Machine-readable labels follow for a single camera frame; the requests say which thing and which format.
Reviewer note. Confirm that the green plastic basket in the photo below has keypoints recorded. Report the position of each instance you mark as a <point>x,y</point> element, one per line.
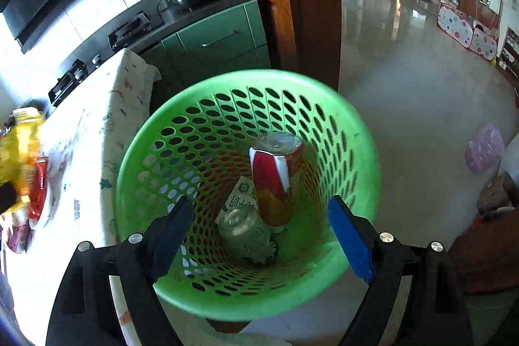
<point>344,119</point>

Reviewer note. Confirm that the brown wooden door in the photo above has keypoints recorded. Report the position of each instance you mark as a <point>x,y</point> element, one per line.
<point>308,5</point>

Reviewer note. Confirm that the red soda can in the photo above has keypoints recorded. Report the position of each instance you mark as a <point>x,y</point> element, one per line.
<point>275,184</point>

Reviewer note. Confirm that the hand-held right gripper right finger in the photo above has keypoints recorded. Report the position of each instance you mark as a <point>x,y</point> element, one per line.
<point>350,240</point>

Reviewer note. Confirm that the yellow snack bag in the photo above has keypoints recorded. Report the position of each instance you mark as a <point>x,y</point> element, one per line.
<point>20,151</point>

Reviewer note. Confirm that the white paper card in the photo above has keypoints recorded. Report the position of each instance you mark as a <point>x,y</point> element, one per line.
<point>239,194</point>

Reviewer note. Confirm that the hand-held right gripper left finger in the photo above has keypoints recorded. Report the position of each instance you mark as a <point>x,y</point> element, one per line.
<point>174,232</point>

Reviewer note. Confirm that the black gas stove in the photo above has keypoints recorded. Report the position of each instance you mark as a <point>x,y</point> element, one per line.
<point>127,30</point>

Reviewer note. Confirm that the green kitchen cabinet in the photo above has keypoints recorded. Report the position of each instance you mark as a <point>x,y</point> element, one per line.
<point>219,42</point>

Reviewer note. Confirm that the printed white tablecloth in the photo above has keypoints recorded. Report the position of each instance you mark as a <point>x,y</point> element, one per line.
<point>89,151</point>

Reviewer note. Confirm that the polka dot play tent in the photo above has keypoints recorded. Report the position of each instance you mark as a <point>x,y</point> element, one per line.
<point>462,25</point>

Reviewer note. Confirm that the brown cardboard box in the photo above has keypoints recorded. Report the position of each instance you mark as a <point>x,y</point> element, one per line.
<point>496,194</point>

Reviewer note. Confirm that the brown wooden furniture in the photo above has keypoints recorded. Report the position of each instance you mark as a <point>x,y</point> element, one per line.
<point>486,252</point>

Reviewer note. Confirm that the pink plastic bag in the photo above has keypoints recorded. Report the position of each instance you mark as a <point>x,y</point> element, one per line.
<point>484,149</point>

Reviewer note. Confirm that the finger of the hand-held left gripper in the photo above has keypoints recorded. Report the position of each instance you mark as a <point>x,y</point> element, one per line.
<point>7,199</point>

